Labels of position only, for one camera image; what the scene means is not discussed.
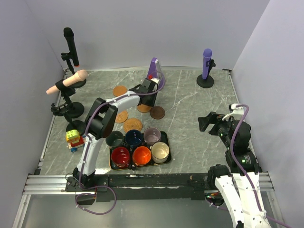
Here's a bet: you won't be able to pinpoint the colourful toy block figure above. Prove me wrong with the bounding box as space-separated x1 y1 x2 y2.
66 130 86 152

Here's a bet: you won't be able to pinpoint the dark blue cup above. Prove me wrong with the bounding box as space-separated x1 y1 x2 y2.
125 130 143 148

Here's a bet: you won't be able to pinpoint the purple metronome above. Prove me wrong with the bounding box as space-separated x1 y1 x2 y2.
146 57 165 88

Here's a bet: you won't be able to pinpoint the black tray gold rim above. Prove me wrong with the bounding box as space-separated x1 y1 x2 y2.
110 131 171 171

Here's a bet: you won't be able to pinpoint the red cup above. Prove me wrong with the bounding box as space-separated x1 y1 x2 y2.
111 147 130 168

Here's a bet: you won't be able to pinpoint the black arm base beam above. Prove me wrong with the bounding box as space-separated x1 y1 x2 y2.
65 173 218 202

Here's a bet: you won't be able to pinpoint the purple microphone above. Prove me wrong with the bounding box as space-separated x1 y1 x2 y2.
202 48 212 80

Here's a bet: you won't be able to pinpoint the beige microphone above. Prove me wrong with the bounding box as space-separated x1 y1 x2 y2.
46 70 88 95

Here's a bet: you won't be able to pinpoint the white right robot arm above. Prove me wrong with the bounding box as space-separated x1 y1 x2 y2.
198 112 271 228

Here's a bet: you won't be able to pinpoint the lilac cup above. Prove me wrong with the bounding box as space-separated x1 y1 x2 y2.
143 127 161 146

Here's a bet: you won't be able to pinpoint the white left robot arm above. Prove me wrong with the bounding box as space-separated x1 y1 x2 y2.
73 78 162 191

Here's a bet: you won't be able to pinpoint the woven rattan coaster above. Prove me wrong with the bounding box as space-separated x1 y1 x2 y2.
115 111 129 124
123 118 143 133

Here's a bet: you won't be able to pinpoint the aluminium frame rail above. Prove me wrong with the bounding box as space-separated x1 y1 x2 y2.
22 172 275 195

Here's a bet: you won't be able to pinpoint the black purple-microphone stand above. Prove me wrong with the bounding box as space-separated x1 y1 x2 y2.
196 59 216 88

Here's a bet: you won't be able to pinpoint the dark green cup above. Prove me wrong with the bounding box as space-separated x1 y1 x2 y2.
105 131 124 149

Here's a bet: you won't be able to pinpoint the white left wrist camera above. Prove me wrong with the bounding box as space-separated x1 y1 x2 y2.
147 75 160 84

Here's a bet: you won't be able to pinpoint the orange cup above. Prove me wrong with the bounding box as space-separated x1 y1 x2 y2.
133 146 152 166

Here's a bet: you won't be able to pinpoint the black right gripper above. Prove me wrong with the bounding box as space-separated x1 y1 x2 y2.
197 110 237 148

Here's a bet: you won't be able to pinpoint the empty black microphone stand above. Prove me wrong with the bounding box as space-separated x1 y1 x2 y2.
64 114 86 136

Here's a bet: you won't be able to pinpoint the woven rattan coaster front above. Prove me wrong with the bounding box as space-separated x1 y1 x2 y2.
123 118 143 133

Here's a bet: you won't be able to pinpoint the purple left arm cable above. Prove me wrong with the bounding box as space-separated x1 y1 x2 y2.
75 71 166 216

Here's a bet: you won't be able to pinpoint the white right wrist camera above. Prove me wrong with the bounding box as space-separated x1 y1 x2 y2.
222 103 245 121

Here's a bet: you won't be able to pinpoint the dark walnut coaster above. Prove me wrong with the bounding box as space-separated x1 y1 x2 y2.
149 106 165 120

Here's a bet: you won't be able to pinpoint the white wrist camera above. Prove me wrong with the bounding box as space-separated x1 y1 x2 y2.
147 75 160 84
222 103 245 121

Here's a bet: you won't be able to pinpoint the cream cup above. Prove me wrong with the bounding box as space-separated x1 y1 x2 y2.
151 142 170 164

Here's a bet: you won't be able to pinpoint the black microphone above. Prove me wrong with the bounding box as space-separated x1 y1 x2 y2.
63 27 79 67

